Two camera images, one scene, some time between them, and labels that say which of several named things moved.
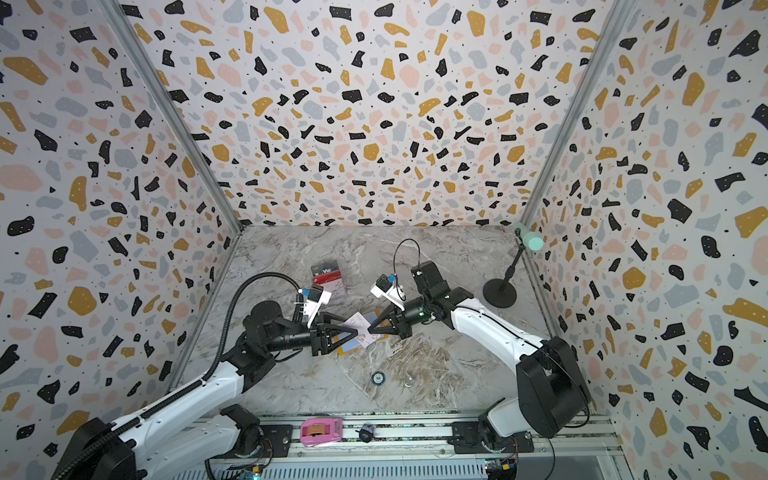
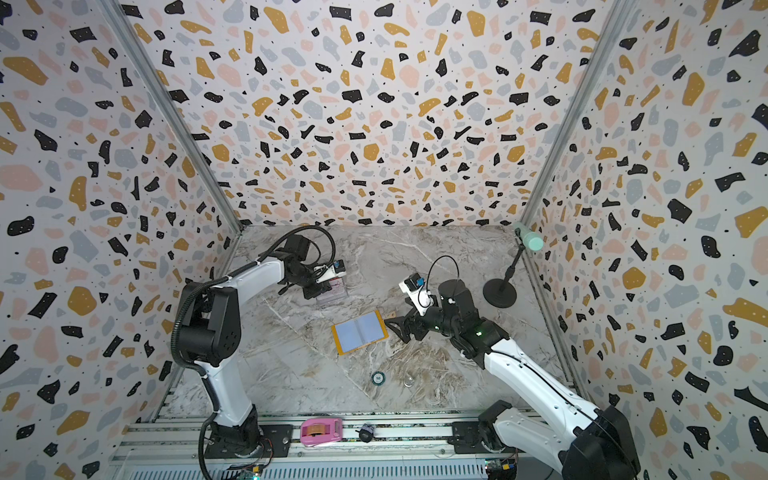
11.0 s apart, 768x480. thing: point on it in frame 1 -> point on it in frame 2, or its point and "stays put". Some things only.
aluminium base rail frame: [417, 448] stays put
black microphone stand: [499, 292] stays put
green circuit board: [253, 473] stays put
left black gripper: [322, 343] -> [312, 293]
